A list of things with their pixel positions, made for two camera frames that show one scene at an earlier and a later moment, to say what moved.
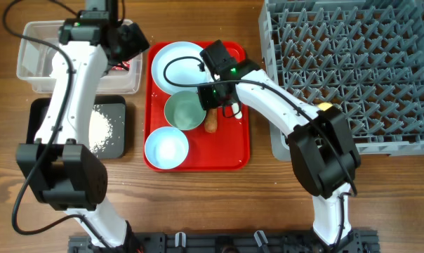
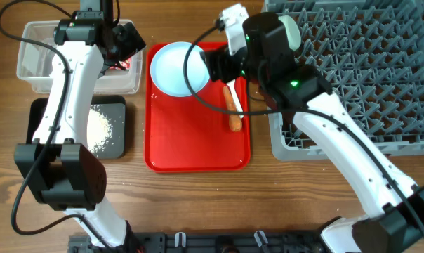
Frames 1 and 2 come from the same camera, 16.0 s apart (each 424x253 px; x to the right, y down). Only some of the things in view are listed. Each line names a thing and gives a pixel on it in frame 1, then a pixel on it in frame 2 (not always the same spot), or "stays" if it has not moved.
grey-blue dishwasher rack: (375, 60) stays
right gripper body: (208, 97) → (216, 65)
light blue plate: (179, 67) stays
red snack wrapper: (118, 67) stays
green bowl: (184, 110) → (293, 31)
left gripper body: (129, 44) stays
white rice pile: (100, 130) stays
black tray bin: (113, 105) stays
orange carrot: (210, 124) → (235, 123)
